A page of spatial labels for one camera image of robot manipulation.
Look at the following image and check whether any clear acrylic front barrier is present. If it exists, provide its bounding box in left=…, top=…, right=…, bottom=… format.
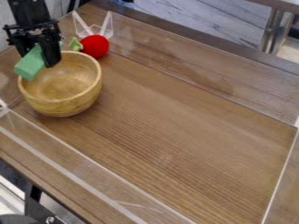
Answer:
left=0, top=102, right=196, bottom=224

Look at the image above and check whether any metal table leg background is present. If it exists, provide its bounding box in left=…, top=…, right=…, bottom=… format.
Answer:
left=259, top=9, right=295, bottom=55

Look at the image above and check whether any green rectangular block stick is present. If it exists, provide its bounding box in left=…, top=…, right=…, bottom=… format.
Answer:
left=14, top=45, right=46, bottom=81

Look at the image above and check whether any black table frame leg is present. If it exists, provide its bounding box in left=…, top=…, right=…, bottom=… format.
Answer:
left=24, top=185, right=66, bottom=224

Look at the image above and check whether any red toy radish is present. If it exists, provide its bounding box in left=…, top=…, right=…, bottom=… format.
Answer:
left=68, top=35, right=110, bottom=59

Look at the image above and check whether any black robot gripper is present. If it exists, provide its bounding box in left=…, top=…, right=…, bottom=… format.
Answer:
left=4, top=0, right=62, bottom=67

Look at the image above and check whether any clear acrylic corner bracket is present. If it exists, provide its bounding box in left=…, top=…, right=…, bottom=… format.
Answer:
left=71, top=11, right=114, bottom=39

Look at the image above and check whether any brown wooden bowl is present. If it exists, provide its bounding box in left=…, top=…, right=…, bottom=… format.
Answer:
left=18, top=51, right=103, bottom=117

